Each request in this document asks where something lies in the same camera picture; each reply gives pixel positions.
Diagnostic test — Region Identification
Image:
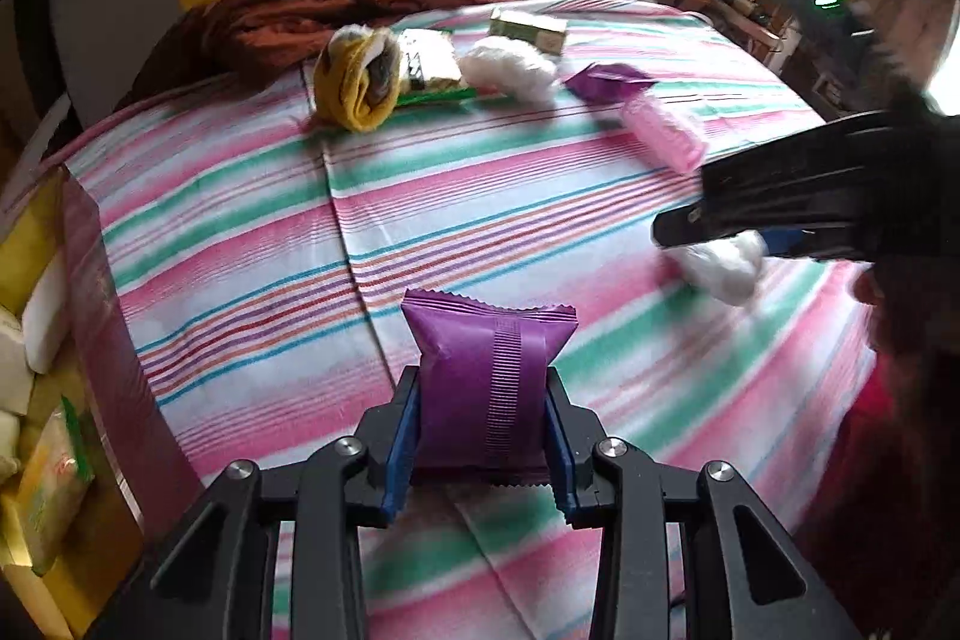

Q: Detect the yellow green packet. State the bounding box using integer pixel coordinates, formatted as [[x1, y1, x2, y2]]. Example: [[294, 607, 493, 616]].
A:
[[15, 394, 97, 573]]

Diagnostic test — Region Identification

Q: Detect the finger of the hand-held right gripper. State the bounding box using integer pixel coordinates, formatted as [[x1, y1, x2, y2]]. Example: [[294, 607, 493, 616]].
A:
[[701, 111, 908, 221], [651, 201, 882, 266]]

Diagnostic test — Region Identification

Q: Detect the brown red blanket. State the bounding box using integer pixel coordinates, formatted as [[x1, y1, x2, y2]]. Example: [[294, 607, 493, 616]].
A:
[[131, 0, 518, 94]]

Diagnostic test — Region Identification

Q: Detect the cream green carton box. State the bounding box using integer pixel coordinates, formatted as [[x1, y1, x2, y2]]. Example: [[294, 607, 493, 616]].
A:
[[489, 8, 569, 56]]

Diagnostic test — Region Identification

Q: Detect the red cloth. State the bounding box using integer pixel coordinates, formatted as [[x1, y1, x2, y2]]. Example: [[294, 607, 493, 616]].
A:
[[795, 370, 960, 640]]

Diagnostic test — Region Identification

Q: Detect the purple snack packet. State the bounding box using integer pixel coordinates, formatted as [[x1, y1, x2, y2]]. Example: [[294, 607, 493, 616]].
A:
[[564, 62, 653, 105], [400, 287, 578, 487]]

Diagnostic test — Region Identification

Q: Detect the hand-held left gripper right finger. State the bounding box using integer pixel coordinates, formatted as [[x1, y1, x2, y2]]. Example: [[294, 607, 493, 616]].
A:
[[544, 366, 863, 640]]

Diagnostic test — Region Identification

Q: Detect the white cotton pack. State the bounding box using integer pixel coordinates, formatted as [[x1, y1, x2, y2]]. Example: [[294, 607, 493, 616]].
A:
[[457, 36, 560, 101], [671, 230, 767, 309]]

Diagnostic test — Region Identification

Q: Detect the striped bedsheet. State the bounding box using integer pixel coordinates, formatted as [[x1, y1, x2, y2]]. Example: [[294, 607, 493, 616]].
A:
[[64, 0, 893, 640]]

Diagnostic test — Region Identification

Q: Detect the cream green packet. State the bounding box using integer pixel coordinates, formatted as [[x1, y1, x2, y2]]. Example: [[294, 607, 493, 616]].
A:
[[394, 29, 481, 107]]

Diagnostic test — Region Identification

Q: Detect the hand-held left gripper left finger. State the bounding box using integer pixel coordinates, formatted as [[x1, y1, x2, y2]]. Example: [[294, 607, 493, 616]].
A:
[[86, 366, 421, 640]]

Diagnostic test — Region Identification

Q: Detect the pink tissue pack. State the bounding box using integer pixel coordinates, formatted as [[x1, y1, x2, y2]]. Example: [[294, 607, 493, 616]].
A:
[[619, 96, 710, 176]]

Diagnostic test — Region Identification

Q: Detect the cream soft roll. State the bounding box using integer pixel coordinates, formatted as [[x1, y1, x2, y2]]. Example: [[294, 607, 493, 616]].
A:
[[21, 250, 72, 376]]

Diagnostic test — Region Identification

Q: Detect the grey bed rail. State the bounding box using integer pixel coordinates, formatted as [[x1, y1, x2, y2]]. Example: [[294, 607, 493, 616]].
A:
[[4, 92, 76, 199]]

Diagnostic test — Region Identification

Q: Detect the gold box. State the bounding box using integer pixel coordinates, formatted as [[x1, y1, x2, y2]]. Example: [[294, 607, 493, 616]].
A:
[[0, 160, 207, 640]]

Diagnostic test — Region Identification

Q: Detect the yellow sock roll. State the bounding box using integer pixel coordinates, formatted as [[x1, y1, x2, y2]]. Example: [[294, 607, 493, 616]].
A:
[[313, 25, 406, 133]]

